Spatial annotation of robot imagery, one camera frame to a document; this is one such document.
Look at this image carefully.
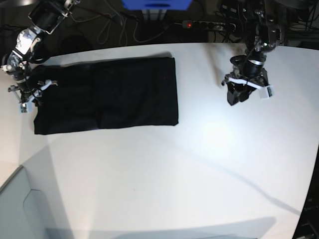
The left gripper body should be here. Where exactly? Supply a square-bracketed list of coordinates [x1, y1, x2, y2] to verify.
[221, 59, 270, 90]

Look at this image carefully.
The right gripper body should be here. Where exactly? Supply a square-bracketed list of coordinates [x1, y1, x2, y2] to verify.
[7, 80, 58, 104]

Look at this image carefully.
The black T-shirt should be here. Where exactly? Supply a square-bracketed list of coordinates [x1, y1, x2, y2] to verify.
[32, 57, 178, 135]

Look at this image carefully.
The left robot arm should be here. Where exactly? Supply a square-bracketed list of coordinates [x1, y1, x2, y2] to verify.
[221, 0, 318, 106]

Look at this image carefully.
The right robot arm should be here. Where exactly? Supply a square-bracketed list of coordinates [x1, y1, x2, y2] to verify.
[1, 0, 80, 107]

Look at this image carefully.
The black power strip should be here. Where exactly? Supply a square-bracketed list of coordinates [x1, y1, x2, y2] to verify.
[174, 20, 236, 32]

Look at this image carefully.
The grey plastic bin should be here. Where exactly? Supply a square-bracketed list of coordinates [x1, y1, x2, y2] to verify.
[0, 166, 74, 239]

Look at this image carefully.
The blue box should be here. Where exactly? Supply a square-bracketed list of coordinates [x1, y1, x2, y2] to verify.
[122, 0, 192, 10]

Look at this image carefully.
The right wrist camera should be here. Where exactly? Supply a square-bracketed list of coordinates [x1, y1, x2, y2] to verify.
[19, 102, 32, 113]

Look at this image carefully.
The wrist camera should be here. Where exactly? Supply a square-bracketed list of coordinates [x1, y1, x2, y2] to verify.
[259, 85, 275, 100]
[19, 102, 32, 113]

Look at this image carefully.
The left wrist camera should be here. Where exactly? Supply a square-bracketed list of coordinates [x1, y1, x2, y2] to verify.
[259, 85, 275, 100]

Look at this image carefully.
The grey coiled cable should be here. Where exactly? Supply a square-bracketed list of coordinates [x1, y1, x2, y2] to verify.
[67, 9, 172, 45]

